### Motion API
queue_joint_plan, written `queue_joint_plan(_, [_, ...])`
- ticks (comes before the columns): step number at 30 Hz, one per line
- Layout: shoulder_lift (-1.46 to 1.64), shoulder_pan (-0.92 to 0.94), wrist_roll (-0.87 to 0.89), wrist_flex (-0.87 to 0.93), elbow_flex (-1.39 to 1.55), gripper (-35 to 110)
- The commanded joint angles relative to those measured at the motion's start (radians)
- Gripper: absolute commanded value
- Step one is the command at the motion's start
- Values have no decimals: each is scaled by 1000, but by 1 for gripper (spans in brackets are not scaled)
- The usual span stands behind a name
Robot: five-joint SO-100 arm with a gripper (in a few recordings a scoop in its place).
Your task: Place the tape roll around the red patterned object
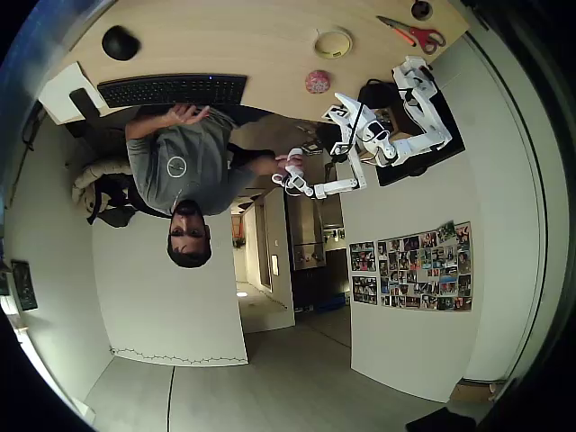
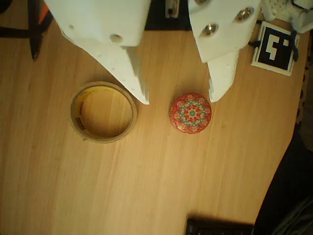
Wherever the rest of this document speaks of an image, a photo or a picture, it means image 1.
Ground cream cushion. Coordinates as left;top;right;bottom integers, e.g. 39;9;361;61
71;159;132;212

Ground black round desk grommet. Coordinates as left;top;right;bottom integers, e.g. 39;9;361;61
410;0;434;22

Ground black smartphone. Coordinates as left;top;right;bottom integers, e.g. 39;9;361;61
68;87;103;121

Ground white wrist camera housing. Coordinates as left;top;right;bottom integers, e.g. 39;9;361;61
364;120;390;145

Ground white leader arm handle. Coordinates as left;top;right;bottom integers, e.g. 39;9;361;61
271;147;315;198

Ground person's right hand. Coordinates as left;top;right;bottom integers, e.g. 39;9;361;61
263;153;294;177

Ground person in grey t-shirt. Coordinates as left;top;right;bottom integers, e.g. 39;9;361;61
124;105;278;270

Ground white paper notepad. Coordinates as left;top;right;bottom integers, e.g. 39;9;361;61
38;61;107;126

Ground person's right forearm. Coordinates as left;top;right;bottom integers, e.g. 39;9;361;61
242;155;276;180

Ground black computer mouse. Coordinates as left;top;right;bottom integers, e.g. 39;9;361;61
101;25;142;60

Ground beige tape roll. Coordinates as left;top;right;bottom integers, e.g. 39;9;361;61
313;27;355;60

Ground black floor cable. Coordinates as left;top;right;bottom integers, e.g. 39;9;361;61
165;364;177;432

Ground small photo collage poster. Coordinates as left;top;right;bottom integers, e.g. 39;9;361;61
349;241;377;273
351;274;379;306

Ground white leader robot arm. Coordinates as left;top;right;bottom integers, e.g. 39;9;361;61
312;134;368;200

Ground person's left forearm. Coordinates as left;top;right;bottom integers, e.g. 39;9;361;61
124;112;179;141

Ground string light garland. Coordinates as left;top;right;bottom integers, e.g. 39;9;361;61
109;345;249;366

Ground black computer keyboard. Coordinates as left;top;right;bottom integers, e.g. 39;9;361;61
97;74;248;110

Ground pink round object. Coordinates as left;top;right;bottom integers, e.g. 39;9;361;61
304;69;335;95

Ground person's left hand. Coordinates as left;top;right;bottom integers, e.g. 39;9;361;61
164;102;212;129

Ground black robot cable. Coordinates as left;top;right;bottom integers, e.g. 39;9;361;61
344;99;365;152

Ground black backpack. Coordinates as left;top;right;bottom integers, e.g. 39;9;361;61
85;173;152;229

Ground dark framed wall picture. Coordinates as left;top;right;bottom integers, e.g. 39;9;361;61
10;259;39;312

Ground large photo collage poster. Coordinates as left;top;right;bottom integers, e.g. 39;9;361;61
376;220;473;313

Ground red handled scissors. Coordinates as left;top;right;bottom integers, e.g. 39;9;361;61
376;15;447;56

